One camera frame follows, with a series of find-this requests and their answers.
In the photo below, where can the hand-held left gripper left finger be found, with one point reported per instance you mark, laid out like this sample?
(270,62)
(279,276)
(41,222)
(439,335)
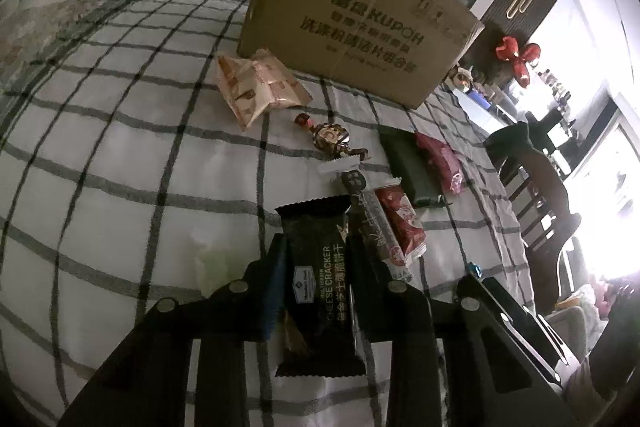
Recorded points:
(276,279)

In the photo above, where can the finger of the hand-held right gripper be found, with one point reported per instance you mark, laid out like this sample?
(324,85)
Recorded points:
(505,302)

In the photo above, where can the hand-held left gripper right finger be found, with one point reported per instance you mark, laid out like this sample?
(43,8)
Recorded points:
(364,272)

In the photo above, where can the black cracker packet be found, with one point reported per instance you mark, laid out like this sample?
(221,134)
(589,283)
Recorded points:
(320,267)

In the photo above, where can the dark green snack packet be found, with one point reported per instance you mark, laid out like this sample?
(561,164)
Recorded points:
(407,167)

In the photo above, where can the pink snack packet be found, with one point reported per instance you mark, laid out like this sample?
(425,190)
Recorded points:
(442,159)

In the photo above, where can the brown cardboard box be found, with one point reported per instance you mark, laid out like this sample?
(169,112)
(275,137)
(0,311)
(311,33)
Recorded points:
(350,7)

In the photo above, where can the grey long snack packet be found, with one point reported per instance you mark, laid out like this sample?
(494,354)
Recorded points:
(370,217)

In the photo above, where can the wooden chair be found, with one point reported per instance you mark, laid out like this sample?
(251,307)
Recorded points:
(547,252)

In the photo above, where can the red snack packet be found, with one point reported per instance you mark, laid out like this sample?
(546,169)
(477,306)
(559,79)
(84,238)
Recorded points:
(404,219)

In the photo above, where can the brown twist-wrapped candy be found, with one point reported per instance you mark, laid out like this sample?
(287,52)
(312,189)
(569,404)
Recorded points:
(331,138)

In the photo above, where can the beige orange snack packet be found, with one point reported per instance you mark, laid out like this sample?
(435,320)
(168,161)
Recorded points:
(237,94)
(282,82)

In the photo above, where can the checkered white tablecloth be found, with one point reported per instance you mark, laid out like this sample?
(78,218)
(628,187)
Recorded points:
(125,132)

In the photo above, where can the red bow decoration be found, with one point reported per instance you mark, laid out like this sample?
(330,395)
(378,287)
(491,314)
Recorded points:
(517,57)

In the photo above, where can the floral patterned cloth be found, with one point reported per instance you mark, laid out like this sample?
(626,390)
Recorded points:
(50,19)

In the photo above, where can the gold paperclip wall ornament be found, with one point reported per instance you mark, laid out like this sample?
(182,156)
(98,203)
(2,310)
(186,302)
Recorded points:
(522,1)

